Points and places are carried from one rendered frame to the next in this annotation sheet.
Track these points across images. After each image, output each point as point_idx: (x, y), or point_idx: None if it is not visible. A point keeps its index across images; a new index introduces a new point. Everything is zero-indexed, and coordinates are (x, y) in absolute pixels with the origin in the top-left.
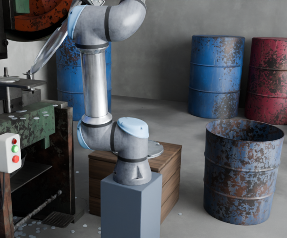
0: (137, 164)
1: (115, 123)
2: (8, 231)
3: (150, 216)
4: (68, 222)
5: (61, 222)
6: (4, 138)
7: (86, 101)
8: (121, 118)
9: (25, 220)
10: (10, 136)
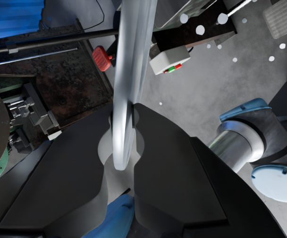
0: None
1: (257, 162)
2: (210, 39)
3: None
4: (285, 32)
5: (278, 28)
6: (154, 71)
7: None
8: (269, 170)
9: (245, 4)
10: (159, 69)
